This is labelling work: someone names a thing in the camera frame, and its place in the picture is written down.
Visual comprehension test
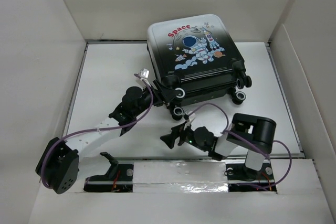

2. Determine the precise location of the aluminium mounting rail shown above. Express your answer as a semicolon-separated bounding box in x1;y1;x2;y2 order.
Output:
85;155;289;187

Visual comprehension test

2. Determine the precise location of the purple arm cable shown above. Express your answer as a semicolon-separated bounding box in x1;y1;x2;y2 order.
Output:
39;74;154;188
187;102;292;191

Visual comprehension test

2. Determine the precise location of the black white space suitcase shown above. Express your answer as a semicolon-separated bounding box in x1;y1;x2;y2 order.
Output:
146;14;252;121

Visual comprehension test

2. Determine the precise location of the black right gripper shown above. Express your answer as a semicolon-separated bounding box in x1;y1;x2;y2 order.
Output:
160;121;208;152

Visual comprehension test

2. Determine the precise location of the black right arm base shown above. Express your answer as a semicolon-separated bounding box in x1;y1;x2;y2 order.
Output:
224;162;277;193

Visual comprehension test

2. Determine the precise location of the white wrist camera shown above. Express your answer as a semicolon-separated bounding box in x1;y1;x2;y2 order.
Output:
134;68;150;83
183;112;196;128

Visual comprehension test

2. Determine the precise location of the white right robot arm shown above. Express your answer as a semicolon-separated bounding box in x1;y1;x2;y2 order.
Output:
160;113;277;178

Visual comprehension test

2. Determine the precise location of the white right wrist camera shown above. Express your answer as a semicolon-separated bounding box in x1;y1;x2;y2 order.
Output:
183;112;196;128

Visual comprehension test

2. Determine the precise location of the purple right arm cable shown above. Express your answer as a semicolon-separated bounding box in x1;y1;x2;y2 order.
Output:
187;102;292;191

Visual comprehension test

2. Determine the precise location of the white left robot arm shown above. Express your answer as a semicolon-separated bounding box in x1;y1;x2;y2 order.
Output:
35;79;185;194

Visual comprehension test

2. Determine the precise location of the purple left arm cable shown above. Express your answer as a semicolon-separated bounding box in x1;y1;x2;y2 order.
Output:
39;74;154;188

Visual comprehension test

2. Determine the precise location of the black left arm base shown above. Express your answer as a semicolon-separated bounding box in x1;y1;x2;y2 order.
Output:
83;152;134;193

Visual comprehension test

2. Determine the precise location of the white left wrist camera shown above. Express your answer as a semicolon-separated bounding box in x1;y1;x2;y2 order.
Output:
134;68;150;83

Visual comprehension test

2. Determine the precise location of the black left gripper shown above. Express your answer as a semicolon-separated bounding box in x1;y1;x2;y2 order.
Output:
133;80;178;118

